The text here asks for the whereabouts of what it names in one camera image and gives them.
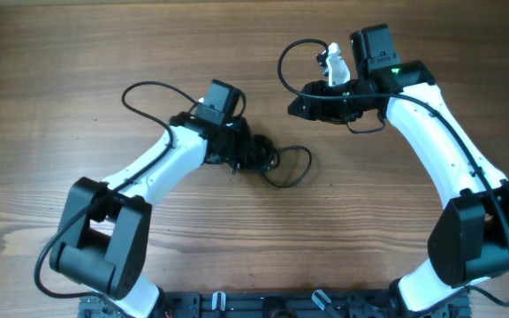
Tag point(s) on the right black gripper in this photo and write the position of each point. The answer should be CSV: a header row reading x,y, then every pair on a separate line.
x,y
320,109

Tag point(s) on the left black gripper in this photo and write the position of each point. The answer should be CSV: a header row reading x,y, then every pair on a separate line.
x,y
242,124

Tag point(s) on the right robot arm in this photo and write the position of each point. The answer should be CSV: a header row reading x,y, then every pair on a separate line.
x,y
470,241

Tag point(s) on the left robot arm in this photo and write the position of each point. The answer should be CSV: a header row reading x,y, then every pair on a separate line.
x,y
102,238

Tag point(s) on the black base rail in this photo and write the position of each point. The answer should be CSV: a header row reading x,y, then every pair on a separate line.
x,y
354,304

